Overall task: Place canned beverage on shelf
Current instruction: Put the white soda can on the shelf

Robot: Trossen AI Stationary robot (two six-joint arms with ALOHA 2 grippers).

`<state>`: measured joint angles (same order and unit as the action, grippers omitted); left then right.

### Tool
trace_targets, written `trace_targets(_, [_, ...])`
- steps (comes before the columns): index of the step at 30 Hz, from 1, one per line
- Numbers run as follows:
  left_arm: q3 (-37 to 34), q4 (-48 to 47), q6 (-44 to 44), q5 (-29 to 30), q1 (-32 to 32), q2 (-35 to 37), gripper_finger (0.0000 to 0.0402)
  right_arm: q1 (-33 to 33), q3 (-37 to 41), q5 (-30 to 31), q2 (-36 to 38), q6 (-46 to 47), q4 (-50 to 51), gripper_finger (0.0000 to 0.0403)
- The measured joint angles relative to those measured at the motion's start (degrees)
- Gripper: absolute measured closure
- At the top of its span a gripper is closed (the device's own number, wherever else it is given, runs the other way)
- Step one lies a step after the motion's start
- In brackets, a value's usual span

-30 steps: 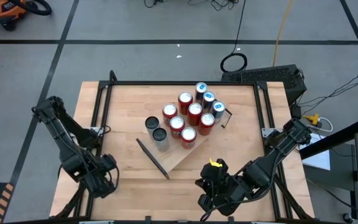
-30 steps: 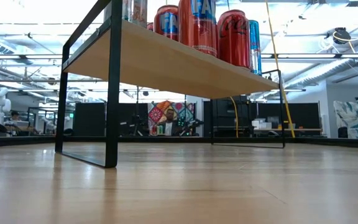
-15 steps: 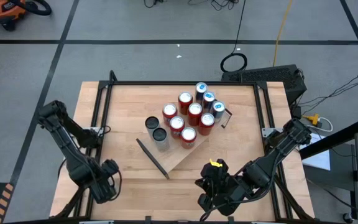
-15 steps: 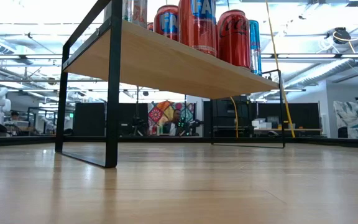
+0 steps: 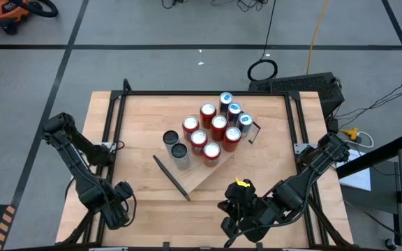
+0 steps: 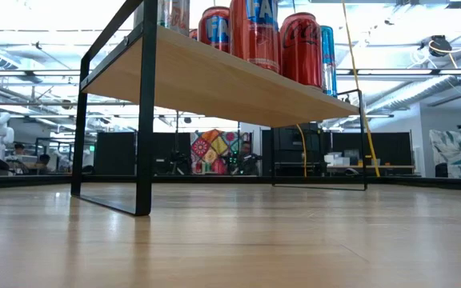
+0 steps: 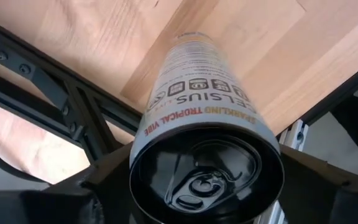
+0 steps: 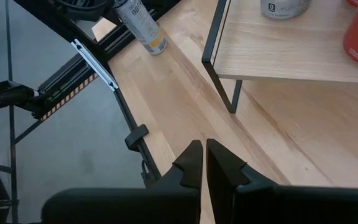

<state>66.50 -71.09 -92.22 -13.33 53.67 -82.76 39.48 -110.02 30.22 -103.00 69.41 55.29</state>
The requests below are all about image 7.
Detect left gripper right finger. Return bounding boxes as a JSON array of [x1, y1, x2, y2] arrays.
[[275, 144, 358, 224]]

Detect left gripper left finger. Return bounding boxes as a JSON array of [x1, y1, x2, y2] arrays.
[[0, 142, 136, 224]]

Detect white slim beverage can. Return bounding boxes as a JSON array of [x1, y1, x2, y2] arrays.
[[128, 30, 285, 224]]

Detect silver corner bracket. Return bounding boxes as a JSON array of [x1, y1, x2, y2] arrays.
[[253, 119, 310, 224]]

